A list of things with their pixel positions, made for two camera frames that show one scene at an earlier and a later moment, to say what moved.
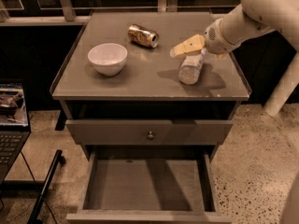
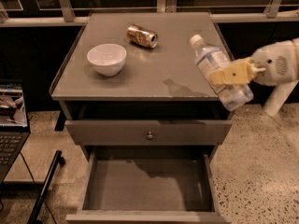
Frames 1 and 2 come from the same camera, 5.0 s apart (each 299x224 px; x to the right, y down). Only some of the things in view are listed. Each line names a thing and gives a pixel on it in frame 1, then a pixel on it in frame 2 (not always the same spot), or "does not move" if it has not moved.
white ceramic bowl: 108,59 does not move
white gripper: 214,41 → 273,65
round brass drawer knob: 150,136 does not move
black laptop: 14,125 does not move
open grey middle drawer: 149,185 does not move
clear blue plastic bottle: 191,67 → 232,94
